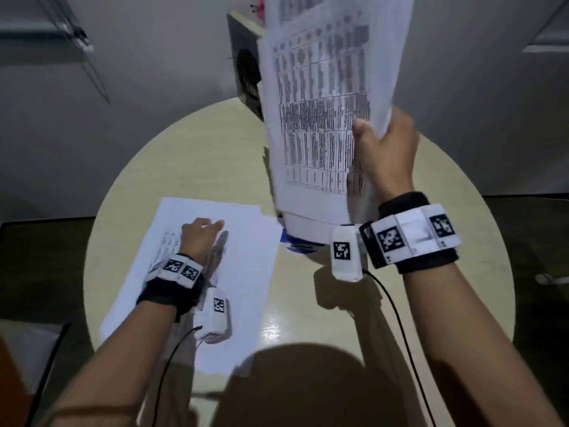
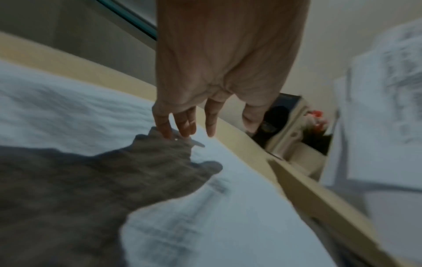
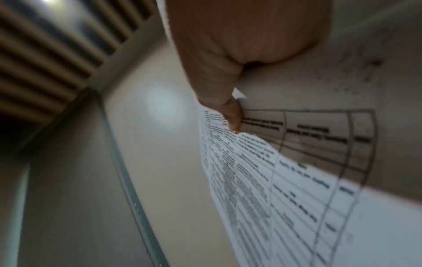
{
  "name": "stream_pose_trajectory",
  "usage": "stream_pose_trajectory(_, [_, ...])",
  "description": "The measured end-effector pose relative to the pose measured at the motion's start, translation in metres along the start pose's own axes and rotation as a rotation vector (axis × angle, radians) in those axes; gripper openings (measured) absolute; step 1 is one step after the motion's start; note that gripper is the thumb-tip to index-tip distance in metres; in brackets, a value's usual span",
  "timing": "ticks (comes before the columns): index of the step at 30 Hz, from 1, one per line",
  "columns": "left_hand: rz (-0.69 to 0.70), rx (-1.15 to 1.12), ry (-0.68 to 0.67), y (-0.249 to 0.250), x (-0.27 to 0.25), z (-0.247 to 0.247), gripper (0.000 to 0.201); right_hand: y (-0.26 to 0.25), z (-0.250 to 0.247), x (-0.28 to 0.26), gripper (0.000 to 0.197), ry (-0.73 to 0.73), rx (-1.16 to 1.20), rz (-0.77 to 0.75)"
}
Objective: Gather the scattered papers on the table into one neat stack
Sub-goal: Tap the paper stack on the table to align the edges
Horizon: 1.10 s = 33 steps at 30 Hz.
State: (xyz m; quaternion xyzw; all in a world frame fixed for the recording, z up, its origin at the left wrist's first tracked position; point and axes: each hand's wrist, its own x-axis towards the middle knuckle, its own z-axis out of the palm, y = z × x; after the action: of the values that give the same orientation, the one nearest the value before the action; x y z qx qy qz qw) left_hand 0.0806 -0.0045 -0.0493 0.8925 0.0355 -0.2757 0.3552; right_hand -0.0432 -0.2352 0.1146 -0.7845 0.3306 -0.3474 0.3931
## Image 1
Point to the black right wristband with markers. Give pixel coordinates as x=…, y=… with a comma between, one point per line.
x=426, y=257

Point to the person's left hand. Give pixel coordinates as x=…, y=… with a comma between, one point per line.
x=198, y=240

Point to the black wristband with markers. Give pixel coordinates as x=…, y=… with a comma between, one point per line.
x=426, y=257
x=164, y=297

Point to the round beige table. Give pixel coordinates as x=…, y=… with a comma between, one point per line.
x=200, y=151

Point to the person's right forearm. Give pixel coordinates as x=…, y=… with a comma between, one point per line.
x=471, y=360

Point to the grey window frame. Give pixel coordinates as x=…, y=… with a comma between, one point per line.
x=44, y=28

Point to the person's right hand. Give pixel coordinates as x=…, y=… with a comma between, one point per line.
x=391, y=160

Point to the black left wristband with markers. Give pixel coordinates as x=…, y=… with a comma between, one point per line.
x=164, y=297

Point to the bundle of printed papers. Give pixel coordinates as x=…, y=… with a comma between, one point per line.
x=386, y=62

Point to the person's left forearm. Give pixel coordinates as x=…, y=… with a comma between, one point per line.
x=115, y=369

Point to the printed paper sheets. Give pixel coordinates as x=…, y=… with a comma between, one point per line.
x=249, y=262

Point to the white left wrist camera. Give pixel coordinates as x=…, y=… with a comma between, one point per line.
x=213, y=324

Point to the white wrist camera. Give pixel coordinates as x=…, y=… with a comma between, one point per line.
x=213, y=324
x=346, y=271

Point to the white plastic tube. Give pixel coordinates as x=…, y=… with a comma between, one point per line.
x=553, y=278

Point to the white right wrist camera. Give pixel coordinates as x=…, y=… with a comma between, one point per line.
x=346, y=271

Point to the small blue and white object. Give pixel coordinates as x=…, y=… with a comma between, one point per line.
x=302, y=248

